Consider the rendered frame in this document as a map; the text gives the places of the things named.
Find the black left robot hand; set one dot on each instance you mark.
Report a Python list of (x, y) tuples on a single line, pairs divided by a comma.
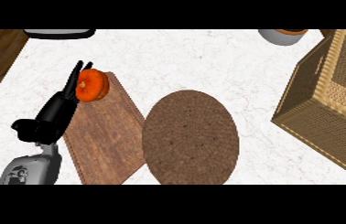
[(53, 113)]

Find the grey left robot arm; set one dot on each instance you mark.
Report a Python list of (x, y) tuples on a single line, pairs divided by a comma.
[(31, 168)]

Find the orange-red tomato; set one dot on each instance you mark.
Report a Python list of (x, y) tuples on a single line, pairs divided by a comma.
[(90, 85)]

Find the round brown woven placemat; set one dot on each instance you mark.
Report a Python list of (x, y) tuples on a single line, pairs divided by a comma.
[(189, 137)]

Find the tan wicker basket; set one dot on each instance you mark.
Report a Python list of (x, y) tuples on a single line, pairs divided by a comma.
[(315, 105)]

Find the brown wooden cutting board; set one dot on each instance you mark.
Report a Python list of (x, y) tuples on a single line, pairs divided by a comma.
[(105, 136)]

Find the brown wooden cabinet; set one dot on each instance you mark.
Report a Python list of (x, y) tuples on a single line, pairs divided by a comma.
[(9, 49)]

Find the grey pot with orange rim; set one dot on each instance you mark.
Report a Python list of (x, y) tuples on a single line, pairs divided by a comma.
[(281, 36)]

